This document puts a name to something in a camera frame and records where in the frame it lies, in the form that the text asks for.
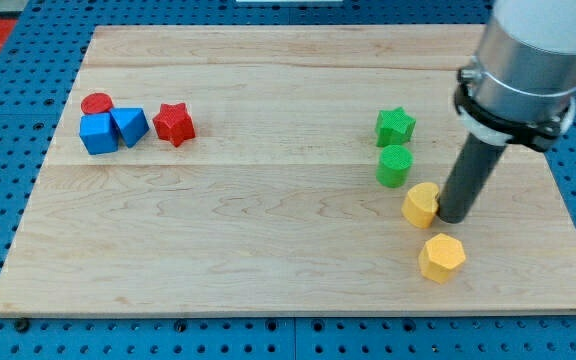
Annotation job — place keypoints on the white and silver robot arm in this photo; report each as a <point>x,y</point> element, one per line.
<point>520,84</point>

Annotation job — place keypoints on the yellow hexagon block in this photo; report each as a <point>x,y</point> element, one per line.
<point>441,257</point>

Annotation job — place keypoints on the light wooden board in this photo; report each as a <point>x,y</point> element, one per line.
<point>273,209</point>

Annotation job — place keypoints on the green cylinder block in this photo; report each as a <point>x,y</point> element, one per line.
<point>395,162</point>

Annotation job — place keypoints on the green star block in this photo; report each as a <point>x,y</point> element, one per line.
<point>394,127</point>

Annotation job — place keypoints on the red star block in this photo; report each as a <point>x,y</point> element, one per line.
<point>174,124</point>

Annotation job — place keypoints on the yellow heart block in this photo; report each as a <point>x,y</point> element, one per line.
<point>420,205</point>

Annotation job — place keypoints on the blue triangular prism block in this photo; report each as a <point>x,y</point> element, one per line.
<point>131,123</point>

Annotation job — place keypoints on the black cylindrical pointer rod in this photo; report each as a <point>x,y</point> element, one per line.
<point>471,170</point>

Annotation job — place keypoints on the blue cube block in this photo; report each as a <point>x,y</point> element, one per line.
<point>98,133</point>

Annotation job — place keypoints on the red cylinder block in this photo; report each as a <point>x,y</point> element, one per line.
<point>96,103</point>

